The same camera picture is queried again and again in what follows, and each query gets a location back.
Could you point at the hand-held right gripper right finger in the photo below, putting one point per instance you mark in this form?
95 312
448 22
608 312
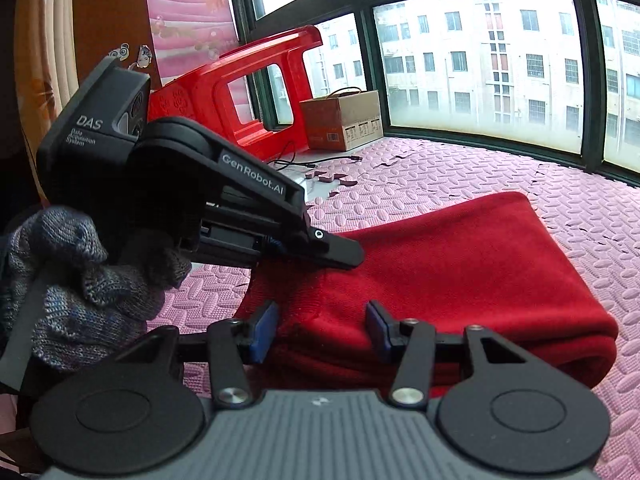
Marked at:
377 330

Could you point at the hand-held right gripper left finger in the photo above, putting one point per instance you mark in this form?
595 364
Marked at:
264 332

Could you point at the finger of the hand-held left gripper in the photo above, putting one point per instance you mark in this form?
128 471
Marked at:
335 252

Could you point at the red knit garment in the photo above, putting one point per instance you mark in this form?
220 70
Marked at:
450 270

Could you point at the person's left hand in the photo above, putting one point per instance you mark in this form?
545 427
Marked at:
80 300

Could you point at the loose pink foam mat pieces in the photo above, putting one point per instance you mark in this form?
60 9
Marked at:
330 178

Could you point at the red plastic stool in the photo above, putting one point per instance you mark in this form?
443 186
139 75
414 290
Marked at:
200 95

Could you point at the brown cardboard box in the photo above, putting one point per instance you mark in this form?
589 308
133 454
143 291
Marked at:
345 120

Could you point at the pink printed panel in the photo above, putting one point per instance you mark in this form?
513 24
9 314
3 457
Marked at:
185 5

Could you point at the beige curtain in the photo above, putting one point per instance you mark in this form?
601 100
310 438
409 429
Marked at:
47 60

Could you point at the brown wooden panel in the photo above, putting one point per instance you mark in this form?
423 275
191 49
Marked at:
107 5

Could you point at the pink foam floor mat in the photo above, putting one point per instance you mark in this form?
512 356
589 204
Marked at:
575 220

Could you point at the dark green window frame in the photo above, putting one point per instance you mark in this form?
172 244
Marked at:
367 60

